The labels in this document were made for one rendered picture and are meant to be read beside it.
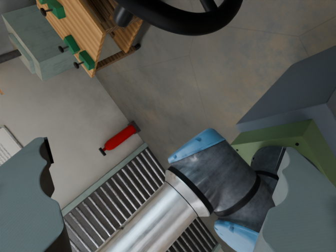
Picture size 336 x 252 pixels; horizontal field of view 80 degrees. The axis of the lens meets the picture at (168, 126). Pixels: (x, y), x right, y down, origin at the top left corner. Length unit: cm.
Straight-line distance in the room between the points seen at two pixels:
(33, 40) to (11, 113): 109
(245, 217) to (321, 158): 27
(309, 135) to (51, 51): 204
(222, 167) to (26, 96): 278
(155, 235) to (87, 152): 250
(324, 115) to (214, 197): 36
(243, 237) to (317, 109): 37
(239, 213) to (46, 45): 205
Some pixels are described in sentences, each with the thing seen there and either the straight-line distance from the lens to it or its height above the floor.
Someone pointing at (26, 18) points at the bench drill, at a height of 55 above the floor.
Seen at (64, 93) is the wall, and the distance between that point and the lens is 305.
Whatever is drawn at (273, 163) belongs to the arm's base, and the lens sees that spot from 62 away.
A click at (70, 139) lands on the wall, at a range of 291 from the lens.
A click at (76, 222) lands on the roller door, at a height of 132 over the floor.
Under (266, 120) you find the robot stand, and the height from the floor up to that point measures 55.
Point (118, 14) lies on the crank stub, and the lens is 31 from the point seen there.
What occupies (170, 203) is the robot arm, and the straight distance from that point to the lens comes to 48.
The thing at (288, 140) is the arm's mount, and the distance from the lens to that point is 63.
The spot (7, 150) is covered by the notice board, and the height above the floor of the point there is 138.
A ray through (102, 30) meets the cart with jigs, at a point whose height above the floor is 52.
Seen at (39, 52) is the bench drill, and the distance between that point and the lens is 219.
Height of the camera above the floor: 109
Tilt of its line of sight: 29 degrees down
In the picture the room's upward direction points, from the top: 129 degrees counter-clockwise
